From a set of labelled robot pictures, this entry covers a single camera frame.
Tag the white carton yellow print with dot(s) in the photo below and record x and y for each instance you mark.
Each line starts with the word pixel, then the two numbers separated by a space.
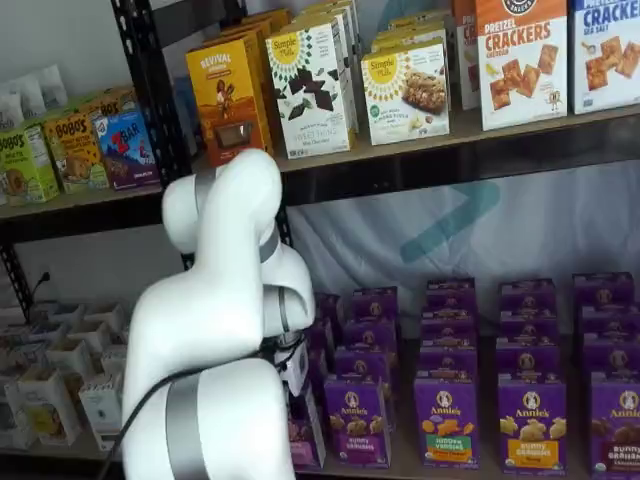
pixel 47 405

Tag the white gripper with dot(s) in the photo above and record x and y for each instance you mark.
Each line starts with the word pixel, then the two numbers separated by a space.
pixel 295 365

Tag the blue sea salt crackers box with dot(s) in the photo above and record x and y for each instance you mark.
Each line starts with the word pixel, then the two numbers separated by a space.
pixel 607 55

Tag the blue Zbar box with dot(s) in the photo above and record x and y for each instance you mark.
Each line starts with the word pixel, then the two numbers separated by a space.
pixel 127 150

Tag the purple Annie's box pink patch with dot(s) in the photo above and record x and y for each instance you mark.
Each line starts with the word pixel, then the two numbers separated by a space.
pixel 322 332
pixel 300 445
pixel 330 305

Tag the white pouch bag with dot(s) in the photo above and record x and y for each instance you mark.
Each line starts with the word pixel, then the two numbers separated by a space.
pixel 10 110
pixel 52 85
pixel 27 95

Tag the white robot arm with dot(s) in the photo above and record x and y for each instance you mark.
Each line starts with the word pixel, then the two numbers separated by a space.
pixel 225 250

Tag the orange Bobo's box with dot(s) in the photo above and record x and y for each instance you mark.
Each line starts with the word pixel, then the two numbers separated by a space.
pixel 110 102

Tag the wall outlet with plug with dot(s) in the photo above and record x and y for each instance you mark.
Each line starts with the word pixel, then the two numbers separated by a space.
pixel 44 280

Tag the orange Revival box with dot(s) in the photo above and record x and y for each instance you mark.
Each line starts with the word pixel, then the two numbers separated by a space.
pixel 220 100
pixel 270 25

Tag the orange pretzel crackers box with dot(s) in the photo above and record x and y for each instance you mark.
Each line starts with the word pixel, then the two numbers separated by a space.
pixel 465 60
pixel 522 65

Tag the purple Annie's box yellow patch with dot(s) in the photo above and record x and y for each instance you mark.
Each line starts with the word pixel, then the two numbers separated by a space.
pixel 527 360
pixel 532 430
pixel 528 322
pixel 527 295

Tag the black metal rack frame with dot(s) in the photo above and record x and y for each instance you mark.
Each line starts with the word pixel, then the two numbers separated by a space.
pixel 150 100

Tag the Simple Mills bar box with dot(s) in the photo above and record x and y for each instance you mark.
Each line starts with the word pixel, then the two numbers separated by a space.
pixel 410 37
pixel 405 95
pixel 420 21

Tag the white tarp teal logo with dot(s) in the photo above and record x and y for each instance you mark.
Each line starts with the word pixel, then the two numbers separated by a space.
pixel 450 225

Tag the Simple Mills sweet thins box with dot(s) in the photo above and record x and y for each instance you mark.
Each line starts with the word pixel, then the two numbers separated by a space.
pixel 310 90
pixel 340 10

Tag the purple Annie's box green patch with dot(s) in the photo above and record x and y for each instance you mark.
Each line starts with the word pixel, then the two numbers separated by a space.
pixel 445 425
pixel 448 325
pixel 447 360
pixel 450 295

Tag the purple Annie's box maroon patch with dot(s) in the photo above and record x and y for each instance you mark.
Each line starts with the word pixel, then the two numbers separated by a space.
pixel 602 287
pixel 612 355
pixel 617 430
pixel 610 320

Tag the green Bobo's box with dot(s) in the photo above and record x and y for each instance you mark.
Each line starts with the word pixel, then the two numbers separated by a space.
pixel 25 165

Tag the yellow Bobo's box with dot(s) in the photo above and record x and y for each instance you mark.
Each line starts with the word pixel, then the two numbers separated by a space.
pixel 75 155

